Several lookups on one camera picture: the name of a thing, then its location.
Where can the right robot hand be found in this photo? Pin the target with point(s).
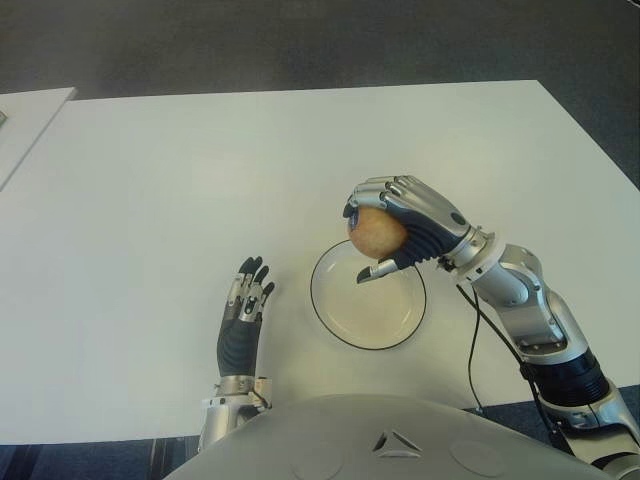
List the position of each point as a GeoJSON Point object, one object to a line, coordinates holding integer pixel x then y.
{"type": "Point", "coordinates": [435, 215]}

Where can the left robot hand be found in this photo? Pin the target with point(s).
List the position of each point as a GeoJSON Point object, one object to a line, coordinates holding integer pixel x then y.
{"type": "Point", "coordinates": [237, 350]}

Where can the yellow-red apple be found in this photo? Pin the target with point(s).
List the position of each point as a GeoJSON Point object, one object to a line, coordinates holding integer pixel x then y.
{"type": "Point", "coordinates": [375, 235]}

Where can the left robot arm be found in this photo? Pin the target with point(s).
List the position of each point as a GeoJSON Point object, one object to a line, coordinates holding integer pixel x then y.
{"type": "Point", "coordinates": [222, 415]}

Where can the white plate with black rim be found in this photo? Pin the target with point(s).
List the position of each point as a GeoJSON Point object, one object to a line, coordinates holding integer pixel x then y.
{"type": "Point", "coordinates": [370, 315]}

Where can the grey robot torso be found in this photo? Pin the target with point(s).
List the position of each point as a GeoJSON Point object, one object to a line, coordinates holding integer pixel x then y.
{"type": "Point", "coordinates": [350, 440]}

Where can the white side table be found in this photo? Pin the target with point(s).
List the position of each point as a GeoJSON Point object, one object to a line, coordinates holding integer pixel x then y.
{"type": "Point", "coordinates": [30, 120]}

